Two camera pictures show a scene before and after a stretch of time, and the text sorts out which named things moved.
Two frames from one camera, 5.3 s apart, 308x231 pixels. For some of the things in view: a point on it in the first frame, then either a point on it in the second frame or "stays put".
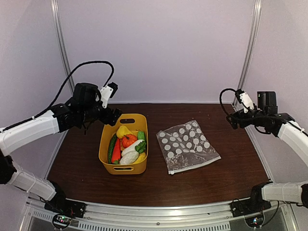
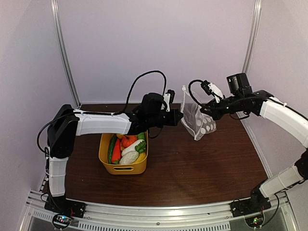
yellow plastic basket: [137, 121] stays put
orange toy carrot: [116, 155] stays put
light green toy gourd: [141, 135] stays put
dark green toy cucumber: [110, 148] stays put
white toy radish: [139, 147] stays put
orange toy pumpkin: [127, 140] stays put
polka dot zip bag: [185, 146] → [197, 123]
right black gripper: [243, 123] → [215, 113]
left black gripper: [106, 119] → [174, 121]
